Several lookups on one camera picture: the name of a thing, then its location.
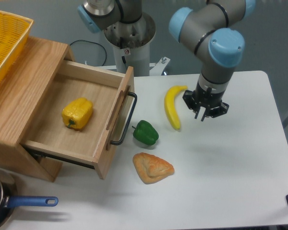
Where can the triangular pastry bread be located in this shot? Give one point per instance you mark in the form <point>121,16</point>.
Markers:
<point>151,169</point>

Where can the black pan with blue handle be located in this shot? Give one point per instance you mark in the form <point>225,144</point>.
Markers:
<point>10,199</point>

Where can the yellow banana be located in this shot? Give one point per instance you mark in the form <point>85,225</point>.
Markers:
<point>169,105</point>

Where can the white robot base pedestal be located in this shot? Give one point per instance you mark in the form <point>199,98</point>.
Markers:
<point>131,46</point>

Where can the wooden top drawer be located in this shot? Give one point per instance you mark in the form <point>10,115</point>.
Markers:
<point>94,146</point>

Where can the wooden drawer cabinet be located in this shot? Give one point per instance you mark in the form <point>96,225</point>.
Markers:
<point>20,96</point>

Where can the yellow bell pepper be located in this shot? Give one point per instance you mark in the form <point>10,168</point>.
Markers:
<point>77,113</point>

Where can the green bell pepper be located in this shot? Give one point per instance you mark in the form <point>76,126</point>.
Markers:
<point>145,133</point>

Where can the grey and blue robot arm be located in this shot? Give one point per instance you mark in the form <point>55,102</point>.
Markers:
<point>206,33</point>

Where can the yellow plastic basket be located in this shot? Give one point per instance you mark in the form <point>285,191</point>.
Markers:
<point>14,32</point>

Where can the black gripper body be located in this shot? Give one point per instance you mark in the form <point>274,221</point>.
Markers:
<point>208,95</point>

